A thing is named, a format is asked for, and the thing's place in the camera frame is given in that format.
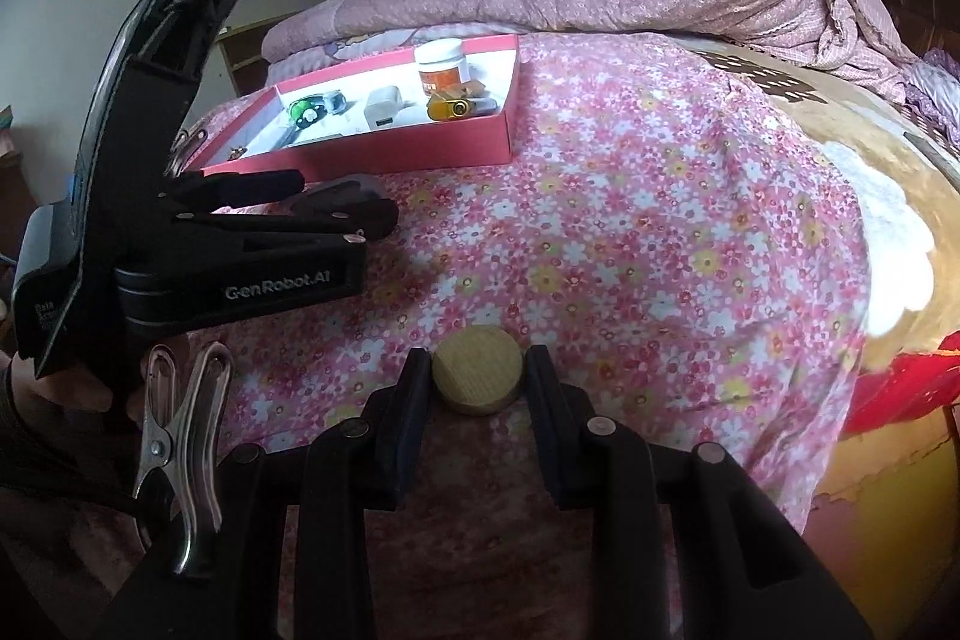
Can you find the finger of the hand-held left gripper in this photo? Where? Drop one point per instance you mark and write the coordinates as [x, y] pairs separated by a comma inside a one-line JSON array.
[[330, 220], [240, 186]]

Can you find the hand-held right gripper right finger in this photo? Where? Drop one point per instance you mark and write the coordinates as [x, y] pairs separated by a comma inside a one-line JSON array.
[[544, 452]]

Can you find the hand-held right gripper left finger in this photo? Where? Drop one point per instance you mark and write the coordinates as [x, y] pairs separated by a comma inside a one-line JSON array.
[[409, 437]]

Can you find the round wooden disc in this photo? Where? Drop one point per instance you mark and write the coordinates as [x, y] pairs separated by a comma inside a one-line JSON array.
[[476, 370]]

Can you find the red cardboard box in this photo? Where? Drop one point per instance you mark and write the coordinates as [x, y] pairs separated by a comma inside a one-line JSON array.
[[420, 145]]

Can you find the white jar with orange label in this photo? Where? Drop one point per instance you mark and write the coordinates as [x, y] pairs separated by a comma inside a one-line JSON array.
[[441, 59]]

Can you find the person's left forearm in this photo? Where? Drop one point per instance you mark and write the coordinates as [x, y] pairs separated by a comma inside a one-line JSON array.
[[45, 460]]

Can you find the person's left hand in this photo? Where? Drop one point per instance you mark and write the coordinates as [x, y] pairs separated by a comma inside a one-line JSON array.
[[67, 396]]

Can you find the green white small toy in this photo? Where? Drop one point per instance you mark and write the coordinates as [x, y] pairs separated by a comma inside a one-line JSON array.
[[306, 111]]

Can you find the white charger block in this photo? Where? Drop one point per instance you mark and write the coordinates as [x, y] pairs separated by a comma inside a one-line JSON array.
[[384, 108]]

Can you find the bedside cabinet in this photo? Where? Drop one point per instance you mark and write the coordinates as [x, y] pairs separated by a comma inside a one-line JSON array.
[[247, 51]]

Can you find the cartoon print bedding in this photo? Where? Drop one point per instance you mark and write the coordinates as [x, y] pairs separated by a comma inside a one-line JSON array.
[[337, 51]]

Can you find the pink floral bedsheet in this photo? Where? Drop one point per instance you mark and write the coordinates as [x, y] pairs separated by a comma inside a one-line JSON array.
[[600, 235]]

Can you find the metal spring clamp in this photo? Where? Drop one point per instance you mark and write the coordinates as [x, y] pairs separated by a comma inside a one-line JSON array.
[[176, 452]]

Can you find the yellow foam floor mat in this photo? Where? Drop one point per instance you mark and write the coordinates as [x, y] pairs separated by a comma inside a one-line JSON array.
[[900, 535]]

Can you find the red cloth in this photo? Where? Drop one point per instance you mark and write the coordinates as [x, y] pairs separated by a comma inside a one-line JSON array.
[[907, 385]]

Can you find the purple floral cloth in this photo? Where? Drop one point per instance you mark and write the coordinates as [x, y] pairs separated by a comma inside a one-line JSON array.
[[934, 93]]

